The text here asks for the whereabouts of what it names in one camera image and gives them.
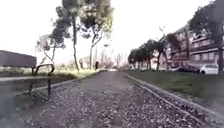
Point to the leaf-strewn gravel path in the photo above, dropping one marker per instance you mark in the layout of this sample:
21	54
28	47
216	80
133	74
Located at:
106	100

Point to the tall pine tree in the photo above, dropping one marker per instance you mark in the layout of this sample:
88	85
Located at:
74	50

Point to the white car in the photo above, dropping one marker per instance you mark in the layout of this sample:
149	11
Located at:
209	69

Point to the grass strip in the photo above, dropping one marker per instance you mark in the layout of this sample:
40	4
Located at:
180	83

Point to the row of trees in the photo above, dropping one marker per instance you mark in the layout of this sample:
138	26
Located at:
146	50

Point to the dark car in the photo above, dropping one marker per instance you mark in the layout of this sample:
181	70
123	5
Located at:
188	69

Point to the stone kerb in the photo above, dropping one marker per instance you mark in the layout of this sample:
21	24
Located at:
173	98

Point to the grass and earth verge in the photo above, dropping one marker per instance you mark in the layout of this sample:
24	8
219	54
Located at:
66	75

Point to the pine tree with forked trunk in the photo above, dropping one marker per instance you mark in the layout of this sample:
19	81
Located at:
90	55

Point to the metal bicycle rack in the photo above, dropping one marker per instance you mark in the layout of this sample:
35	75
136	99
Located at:
49	83

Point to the small pine tree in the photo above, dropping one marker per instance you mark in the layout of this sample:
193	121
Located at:
52	50

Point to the dark leafy tree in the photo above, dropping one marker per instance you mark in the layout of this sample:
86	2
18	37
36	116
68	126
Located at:
220	56

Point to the apartment building with balconies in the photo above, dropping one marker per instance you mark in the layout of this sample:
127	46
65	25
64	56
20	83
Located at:
200	50

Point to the dark low building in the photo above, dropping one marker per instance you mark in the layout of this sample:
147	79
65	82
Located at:
16	59

